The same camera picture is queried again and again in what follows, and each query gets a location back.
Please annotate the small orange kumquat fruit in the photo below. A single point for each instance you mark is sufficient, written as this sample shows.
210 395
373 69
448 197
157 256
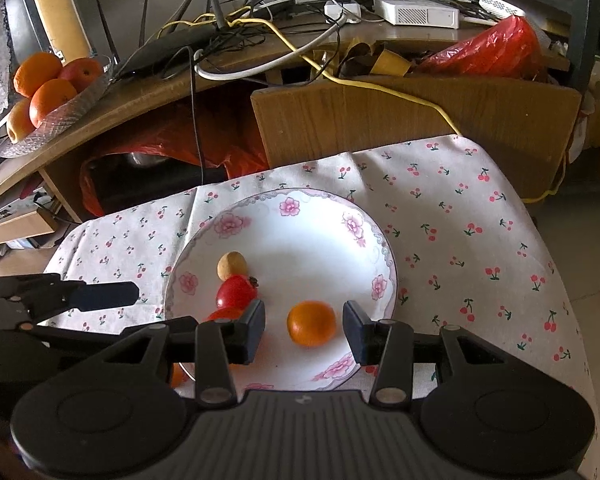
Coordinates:
311 323

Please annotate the orange in glass bowl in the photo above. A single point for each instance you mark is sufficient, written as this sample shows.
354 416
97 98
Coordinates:
36 70

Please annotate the white floral porcelain plate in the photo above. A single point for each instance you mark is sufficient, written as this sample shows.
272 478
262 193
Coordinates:
299 244

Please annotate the wooden board panel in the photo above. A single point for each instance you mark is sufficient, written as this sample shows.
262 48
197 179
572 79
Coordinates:
524 126

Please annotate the wooden tv cabinet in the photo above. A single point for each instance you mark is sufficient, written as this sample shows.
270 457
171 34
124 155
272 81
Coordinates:
58 162

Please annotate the black router with antennas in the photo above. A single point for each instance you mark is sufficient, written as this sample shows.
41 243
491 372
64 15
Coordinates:
169 41

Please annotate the large red tomato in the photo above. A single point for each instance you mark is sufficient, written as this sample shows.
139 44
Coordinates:
227 313

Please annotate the red plastic bag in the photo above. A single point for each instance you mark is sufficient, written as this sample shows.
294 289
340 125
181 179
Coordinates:
509 49

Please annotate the small yellow longan fruit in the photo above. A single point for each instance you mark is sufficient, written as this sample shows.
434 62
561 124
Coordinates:
230 264

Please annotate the glass fruit bowl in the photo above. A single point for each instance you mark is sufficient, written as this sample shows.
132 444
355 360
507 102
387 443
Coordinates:
55 107

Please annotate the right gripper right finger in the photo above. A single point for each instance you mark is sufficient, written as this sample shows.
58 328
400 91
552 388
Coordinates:
393 348

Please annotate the cherry print white tablecloth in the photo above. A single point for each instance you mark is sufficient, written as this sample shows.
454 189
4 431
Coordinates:
465 248

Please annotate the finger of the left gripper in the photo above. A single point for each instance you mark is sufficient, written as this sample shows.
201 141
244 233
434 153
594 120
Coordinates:
61 337
64 296

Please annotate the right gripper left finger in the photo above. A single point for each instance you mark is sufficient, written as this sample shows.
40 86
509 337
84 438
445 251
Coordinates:
213 346

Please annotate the white router box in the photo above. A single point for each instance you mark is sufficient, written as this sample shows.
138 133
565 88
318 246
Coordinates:
425 13

